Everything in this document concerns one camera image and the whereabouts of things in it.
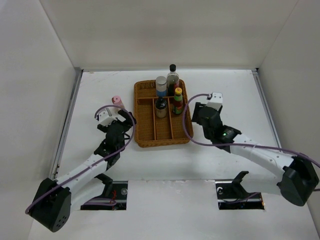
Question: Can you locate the pink lid spice jar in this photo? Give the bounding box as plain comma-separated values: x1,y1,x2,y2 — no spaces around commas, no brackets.
111,95,125,110

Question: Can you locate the yellow cap chili sauce bottle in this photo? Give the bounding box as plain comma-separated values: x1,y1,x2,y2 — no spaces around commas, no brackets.
173,87,183,115

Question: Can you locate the black cap brown spice bottle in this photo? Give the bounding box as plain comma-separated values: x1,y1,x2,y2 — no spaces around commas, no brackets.
154,96,168,118

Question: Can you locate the tall dark sauce bottle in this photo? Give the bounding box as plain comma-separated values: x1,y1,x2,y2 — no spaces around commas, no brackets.
166,64,180,97

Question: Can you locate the blue label silver cap jar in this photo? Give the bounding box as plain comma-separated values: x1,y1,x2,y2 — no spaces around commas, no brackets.
155,76,167,97

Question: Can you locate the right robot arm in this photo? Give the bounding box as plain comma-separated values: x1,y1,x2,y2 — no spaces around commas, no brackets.
192,102,320,207

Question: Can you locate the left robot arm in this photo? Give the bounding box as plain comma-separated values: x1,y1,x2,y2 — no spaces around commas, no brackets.
25,107,137,233

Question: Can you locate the brown wicker divided basket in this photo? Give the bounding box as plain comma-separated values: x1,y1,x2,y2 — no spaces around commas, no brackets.
133,80,194,148

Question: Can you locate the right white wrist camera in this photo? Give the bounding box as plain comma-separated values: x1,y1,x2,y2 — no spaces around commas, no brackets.
206,92,223,111

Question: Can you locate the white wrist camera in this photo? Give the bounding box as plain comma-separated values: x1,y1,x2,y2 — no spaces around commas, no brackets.
206,92,223,111
94,107,118,126

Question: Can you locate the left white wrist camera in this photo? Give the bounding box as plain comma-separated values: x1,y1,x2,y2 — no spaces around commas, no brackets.
94,107,118,126

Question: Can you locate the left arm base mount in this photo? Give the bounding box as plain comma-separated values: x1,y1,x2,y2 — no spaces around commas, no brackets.
80,173,129,211

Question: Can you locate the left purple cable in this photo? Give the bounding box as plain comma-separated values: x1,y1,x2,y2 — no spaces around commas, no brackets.
24,104,137,215

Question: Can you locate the purple cable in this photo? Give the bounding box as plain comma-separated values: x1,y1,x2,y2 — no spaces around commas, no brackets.
24,104,137,215
181,93,320,205

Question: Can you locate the right metal table rail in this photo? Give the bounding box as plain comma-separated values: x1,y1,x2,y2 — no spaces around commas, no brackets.
251,68,282,148

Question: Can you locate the metal table rail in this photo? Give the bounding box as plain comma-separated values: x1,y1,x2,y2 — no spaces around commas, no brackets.
49,67,84,178
251,68,282,148

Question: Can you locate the left metal table rail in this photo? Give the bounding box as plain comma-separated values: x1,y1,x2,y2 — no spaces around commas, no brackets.
49,67,84,178

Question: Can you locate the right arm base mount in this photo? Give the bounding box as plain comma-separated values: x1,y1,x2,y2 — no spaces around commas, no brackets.
215,171,265,210

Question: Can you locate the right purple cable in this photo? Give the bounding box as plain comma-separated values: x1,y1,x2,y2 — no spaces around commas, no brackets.
181,93,320,205

